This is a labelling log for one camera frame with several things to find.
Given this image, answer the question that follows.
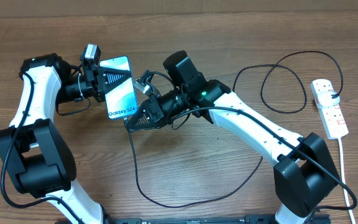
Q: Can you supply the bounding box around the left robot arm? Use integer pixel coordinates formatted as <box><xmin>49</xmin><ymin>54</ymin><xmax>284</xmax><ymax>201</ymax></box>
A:
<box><xmin>0</xmin><ymin>52</ymin><xmax>137</xmax><ymax>223</ymax></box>

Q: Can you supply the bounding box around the white power strip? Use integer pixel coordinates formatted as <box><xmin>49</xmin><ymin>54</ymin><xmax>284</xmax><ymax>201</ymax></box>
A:
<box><xmin>310</xmin><ymin>79</ymin><xmax>349</xmax><ymax>139</ymax></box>

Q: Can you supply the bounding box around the white power strip cord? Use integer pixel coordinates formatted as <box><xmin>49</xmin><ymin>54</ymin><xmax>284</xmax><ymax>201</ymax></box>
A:
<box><xmin>337</xmin><ymin>138</ymin><xmax>357</xmax><ymax>224</ymax></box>

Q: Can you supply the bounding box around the Galaxy S24 smartphone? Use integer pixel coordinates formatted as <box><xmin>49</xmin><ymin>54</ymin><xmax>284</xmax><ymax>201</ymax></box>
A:
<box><xmin>99</xmin><ymin>55</ymin><xmax>138</xmax><ymax>119</ymax></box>

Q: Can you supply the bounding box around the white charger plug adapter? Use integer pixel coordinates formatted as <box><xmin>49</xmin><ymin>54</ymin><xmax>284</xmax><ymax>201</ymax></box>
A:
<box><xmin>315</xmin><ymin>91</ymin><xmax>340</xmax><ymax>109</ymax></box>

